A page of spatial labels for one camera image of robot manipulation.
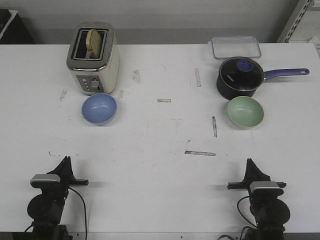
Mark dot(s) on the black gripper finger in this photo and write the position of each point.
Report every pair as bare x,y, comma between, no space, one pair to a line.
253,173
64,169

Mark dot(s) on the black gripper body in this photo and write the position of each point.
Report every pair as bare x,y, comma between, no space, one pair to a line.
245,186
61,189

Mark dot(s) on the green bowl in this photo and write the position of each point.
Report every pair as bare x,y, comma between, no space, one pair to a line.
245,112

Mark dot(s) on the blue bowl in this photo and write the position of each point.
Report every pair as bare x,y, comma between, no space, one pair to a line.
99,109

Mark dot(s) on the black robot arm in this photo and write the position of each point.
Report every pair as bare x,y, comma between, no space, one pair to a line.
269,212
46,209

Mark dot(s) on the dark blue saucepan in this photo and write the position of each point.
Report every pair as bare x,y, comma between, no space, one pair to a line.
230,93

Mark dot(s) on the glass pot lid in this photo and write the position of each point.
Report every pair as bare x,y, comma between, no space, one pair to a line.
241,73

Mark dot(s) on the cream and chrome toaster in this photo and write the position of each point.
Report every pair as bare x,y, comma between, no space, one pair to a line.
94,75

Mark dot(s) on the clear plastic container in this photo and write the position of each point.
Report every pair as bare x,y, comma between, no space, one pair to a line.
224,47

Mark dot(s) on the slice of toast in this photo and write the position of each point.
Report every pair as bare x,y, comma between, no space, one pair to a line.
93,43

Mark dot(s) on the black box at left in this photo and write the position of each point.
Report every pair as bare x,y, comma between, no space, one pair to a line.
13,30

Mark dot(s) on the white metal shelf rack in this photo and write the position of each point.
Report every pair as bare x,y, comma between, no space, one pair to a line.
303,24

